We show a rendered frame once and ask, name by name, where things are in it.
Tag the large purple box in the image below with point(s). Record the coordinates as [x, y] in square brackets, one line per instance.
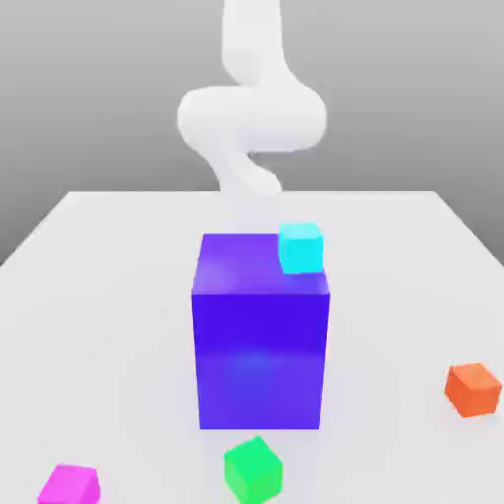
[260, 354]

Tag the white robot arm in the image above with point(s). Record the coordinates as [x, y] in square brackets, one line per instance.
[252, 118]

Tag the small green cube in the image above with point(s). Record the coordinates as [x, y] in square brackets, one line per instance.
[254, 470]

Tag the small magenta cube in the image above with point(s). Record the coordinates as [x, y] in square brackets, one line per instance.
[69, 486]

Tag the small cyan cube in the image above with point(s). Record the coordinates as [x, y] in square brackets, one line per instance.
[301, 248]

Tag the small orange cube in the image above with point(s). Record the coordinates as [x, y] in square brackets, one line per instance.
[472, 390]

